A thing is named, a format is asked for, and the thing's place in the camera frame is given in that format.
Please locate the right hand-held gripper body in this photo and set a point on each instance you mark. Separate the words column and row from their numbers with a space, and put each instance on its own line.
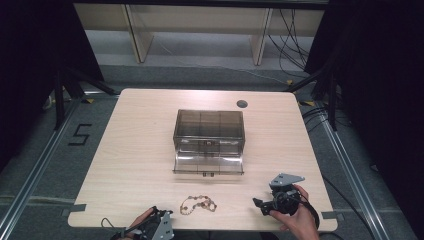
column 285, row 200

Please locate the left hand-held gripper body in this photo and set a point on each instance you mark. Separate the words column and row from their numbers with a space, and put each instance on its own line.
column 160, row 226

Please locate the smoky clear drawer box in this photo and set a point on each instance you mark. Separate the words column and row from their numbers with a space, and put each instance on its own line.
column 208, row 124

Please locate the person's left hand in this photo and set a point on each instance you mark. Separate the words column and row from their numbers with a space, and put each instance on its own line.
column 140, row 220

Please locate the person's right hand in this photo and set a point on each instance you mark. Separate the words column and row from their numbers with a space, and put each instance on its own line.
column 301, row 223

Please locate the grey tape strip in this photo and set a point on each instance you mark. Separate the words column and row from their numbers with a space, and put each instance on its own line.
column 330, row 215
column 75, row 209

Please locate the black metal stand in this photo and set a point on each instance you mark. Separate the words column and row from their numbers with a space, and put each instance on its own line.
column 331, row 100
column 59, row 100

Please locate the black curtain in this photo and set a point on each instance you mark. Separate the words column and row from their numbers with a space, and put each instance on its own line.
column 383, row 83
column 30, row 66

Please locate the beige wooden shelf unit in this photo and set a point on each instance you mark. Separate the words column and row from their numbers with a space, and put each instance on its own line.
column 200, row 20

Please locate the aluminium floor rail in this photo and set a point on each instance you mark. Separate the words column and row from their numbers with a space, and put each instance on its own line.
column 36, row 166
column 350, row 173

